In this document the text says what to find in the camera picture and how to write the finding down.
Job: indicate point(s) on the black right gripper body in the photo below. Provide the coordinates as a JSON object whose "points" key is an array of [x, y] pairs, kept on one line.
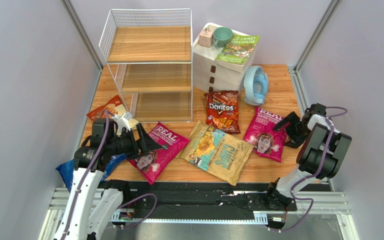
{"points": [[293, 126]]}

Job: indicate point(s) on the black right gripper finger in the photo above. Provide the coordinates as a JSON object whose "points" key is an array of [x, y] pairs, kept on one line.
{"points": [[289, 122], [294, 140]]}

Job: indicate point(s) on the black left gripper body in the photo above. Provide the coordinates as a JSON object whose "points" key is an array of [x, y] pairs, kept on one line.
{"points": [[126, 143]]}

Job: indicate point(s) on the pink real chips bag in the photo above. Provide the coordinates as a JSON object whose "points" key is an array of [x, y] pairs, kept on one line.
{"points": [[153, 163], [267, 142]]}

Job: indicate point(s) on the tan kettle chips bag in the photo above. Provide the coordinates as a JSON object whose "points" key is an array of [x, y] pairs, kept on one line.
{"points": [[216, 152]]}

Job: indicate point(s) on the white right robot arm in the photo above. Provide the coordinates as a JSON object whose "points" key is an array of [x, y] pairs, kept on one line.
{"points": [[322, 151]]}

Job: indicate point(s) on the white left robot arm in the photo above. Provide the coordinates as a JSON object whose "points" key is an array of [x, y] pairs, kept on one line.
{"points": [[82, 221]]}

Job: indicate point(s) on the cream orange chips bag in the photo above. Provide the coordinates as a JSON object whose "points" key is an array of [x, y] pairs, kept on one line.
{"points": [[114, 109]]}

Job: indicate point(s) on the light blue headphones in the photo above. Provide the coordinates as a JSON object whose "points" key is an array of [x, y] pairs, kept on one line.
{"points": [[256, 86]]}

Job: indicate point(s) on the red Doritos bag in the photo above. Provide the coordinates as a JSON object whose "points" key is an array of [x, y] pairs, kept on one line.
{"points": [[222, 110]]}

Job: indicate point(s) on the green treehouse book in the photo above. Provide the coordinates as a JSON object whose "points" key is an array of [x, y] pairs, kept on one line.
{"points": [[238, 50]]}

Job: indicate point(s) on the white drawer cabinet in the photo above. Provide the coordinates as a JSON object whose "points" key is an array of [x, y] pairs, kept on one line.
{"points": [[212, 74]]}

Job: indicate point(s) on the green mug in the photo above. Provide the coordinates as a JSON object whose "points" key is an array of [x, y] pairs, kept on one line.
{"points": [[222, 36]]}

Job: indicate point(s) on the pink cube adapter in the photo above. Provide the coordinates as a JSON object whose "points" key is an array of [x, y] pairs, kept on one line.
{"points": [[206, 37]]}

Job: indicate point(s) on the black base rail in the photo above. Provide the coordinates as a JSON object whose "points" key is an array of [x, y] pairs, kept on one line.
{"points": [[206, 201]]}

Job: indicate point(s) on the white wire wooden shelf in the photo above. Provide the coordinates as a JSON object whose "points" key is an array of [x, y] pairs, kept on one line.
{"points": [[149, 54]]}

